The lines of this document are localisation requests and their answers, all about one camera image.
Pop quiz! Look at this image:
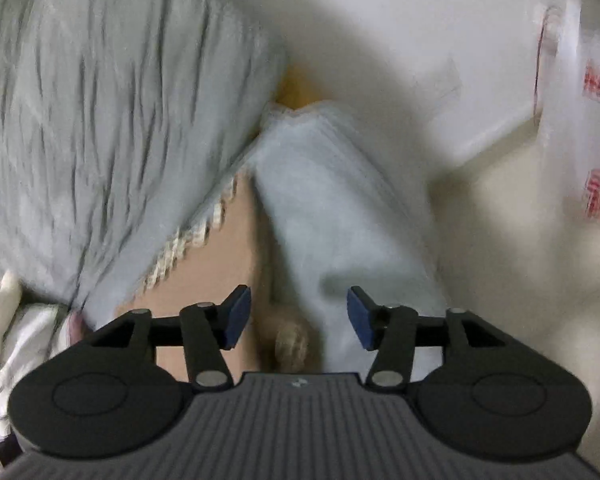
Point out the white folded cloth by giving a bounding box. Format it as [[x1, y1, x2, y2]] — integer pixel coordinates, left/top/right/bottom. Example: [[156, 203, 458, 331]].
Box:
[[0, 272, 86, 442]]

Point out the tan knit sweater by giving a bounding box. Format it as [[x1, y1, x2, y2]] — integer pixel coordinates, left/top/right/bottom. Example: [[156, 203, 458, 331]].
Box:
[[114, 174, 321, 380]]

